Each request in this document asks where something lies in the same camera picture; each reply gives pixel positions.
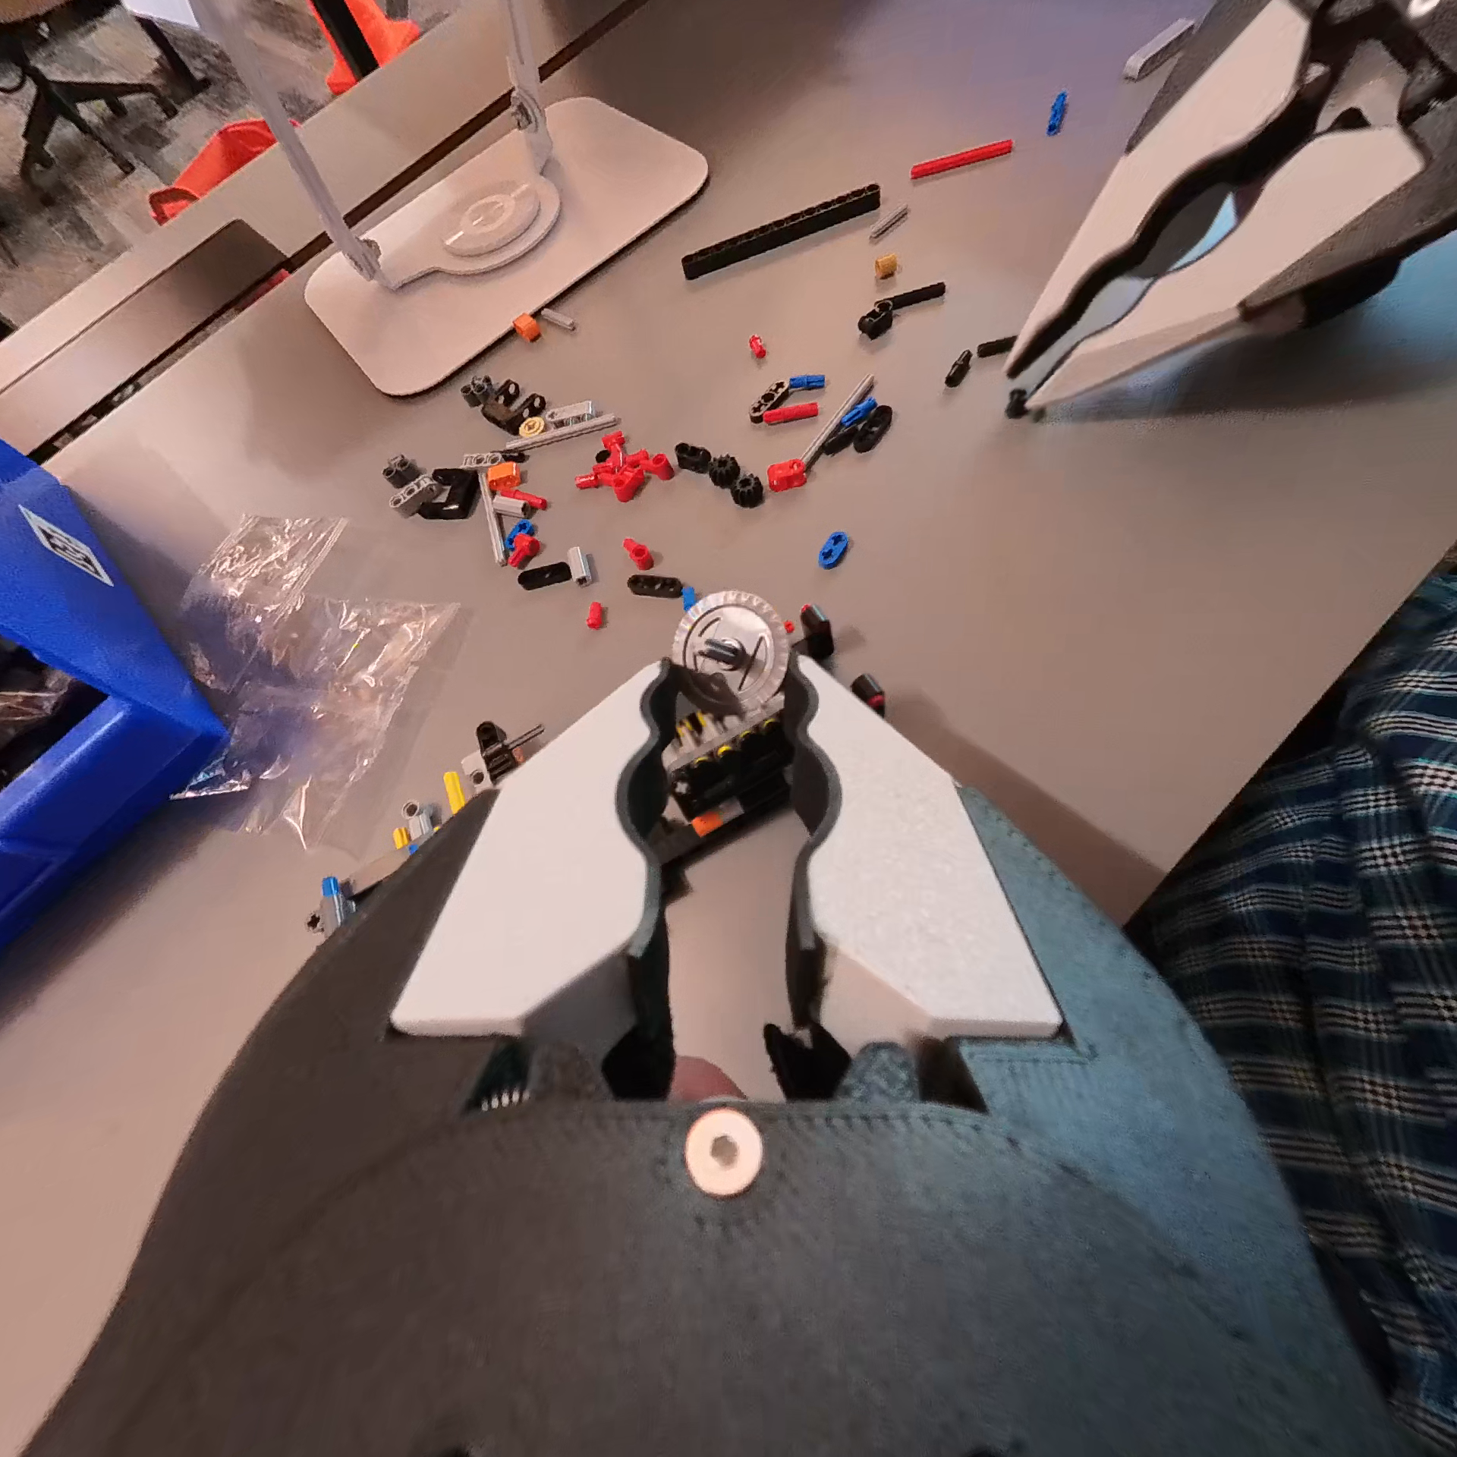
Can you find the orange object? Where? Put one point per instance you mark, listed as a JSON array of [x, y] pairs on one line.
[[365, 46], [215, 170]]

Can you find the blue lego half beam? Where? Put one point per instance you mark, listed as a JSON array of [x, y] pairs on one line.
[[835, 549]]

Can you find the short grey lego axle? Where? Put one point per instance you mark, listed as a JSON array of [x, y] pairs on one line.
[[888, 222]]

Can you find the black thin lego liftarm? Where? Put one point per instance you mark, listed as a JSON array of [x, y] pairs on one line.
[[656, 587], [871, 431]]

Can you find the small black lego gear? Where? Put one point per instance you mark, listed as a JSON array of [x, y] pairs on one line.
[[746, 491], [724, 470]]

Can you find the black red-tipped lego piece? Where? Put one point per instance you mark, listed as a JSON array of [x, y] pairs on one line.
[[816, 628], [869, 692]]

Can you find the pile of red lego connectors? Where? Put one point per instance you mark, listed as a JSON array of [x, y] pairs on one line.
[[623, 472]]

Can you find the blue bin with square tag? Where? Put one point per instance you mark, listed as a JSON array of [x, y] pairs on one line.
[[137, 660]]

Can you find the long red lego pin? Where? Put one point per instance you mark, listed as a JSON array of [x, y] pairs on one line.
[[790, 413]]

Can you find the red lego axle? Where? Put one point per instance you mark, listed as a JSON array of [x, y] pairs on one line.
[[961, 160]]

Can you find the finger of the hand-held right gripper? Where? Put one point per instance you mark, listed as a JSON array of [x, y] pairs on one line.
[[1275, 240], [1195, 125]]

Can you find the light grey lego beam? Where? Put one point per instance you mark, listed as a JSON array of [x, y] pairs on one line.
[[1159, 49]]

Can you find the pile of mixed lego pieces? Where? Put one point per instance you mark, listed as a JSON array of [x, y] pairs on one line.
[[450, 490]]

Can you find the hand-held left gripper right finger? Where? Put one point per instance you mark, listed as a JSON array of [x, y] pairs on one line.
[[921, 899]]

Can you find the lego car chassis assembly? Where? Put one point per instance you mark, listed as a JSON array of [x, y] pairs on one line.
[[729, 786]]

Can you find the short black lego liftarm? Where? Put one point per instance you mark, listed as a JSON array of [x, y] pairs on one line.
[[692, 455]]

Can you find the small black lego connector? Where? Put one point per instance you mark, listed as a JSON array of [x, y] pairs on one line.
[[1022, 403]]

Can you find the black lego pin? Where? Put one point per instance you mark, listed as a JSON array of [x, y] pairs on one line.
[[958, 368]]

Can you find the lego gear axle subassembly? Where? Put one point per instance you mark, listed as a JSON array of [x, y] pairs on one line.
[[706, 672]]

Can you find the red lego axle connector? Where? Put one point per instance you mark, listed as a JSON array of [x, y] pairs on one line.
[[786, 476]]

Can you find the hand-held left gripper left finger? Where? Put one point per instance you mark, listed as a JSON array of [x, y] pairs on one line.
[[535, 888]]

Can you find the black lego connector with axle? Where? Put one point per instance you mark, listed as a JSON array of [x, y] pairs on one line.
[[875, 320]]

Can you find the clear bags of lego parts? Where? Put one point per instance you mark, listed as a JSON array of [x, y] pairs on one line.
[[45, 717]]

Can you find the white book stand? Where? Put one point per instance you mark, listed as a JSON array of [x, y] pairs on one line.
[[614, 170]]

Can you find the blue plaid shirt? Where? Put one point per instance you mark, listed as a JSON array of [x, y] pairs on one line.
[[1308, 968]]

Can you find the long black lego beam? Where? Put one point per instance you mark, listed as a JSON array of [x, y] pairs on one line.
[[779, 233]]

